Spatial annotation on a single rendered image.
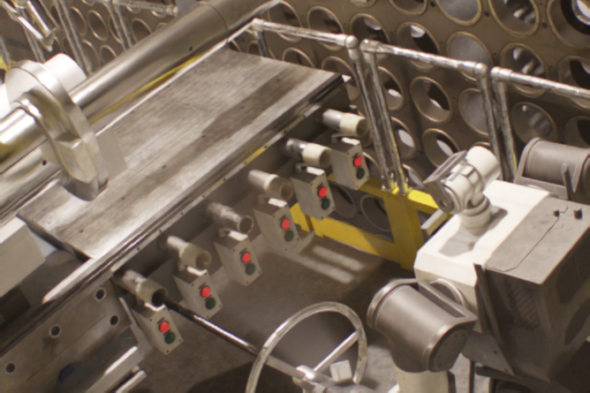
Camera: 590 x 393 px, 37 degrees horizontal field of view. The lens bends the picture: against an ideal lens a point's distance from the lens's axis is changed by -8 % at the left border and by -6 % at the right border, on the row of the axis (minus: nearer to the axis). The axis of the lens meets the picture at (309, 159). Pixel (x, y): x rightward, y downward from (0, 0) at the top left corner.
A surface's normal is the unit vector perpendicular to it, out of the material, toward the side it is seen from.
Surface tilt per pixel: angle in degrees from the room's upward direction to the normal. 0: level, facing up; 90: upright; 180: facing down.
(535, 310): 91
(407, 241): 90
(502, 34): 90
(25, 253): 90
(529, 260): 6
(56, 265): 0
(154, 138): 0
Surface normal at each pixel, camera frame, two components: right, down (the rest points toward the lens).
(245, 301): -0.25, -0.80
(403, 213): -0.66, 0.55
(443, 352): 0.65, 0.43
